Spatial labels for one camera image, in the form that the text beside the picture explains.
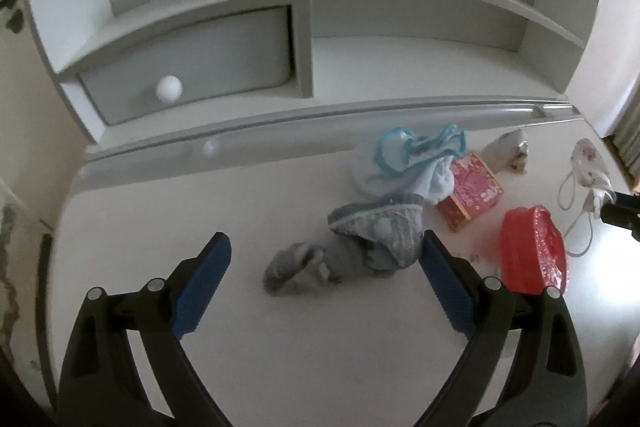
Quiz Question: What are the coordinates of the grey crumpled sock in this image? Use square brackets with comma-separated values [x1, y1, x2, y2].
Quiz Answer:
[262, 193, 426, 296]

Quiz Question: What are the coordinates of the white desk shelf hutch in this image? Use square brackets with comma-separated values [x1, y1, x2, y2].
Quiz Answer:
[19, 0, 609, 143]

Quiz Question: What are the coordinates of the grey window curtain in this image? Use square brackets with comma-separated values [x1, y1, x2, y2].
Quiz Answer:
[613, 90, 640, 180]

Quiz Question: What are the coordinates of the small crumpled white wrapper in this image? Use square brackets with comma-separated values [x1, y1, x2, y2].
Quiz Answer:
[480, 129, 529, 173]

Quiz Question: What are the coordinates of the white cloth with blue trim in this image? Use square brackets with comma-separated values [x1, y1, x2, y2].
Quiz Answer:
[349, 124, 468, 205]

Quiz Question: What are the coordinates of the patterned white face mask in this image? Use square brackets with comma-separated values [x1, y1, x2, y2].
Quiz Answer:
[556, 136, 618, 258]

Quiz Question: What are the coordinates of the grey drawer with white knob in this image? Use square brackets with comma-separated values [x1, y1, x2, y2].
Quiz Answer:
[79, 6, 292, 124]

